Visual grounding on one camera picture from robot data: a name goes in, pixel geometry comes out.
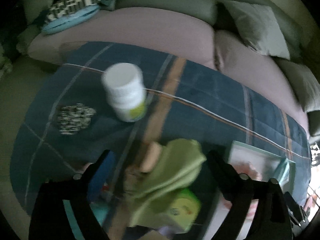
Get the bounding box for leopard print scrunchie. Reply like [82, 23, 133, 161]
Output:
[56, 103, 97, 135]

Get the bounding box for green microfiber cloth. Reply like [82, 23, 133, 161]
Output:
[124, 139, 206, 229]

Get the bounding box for pink white zigzag cloth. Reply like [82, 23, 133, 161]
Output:
[233, 162, 263, 181]

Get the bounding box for teal shallow cardboard box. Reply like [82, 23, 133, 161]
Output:
[201, 141, 295, 239]

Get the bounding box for small white green box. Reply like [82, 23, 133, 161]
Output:
[161, 188, 201, 234]

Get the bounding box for purple wet wipes pack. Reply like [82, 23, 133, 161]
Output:
[138, 226, 182, 240]

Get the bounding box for blue plaid tablecloth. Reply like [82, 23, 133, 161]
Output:
[10, 42, 311, 215]

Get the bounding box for grey pillow at right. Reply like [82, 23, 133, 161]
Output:
[274, 59, 320, 113]

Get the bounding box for white pill bottle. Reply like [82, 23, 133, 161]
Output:
[101, 63, 146, 122]

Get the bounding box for grey green sofa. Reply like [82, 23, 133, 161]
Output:
[17, 0, 319, 139]

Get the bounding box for blue shark plush cushion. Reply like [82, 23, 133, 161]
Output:
[41, 5, 100, 35]

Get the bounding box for grey square throw pillow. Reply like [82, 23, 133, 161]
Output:
[223, 0, 290, 60]

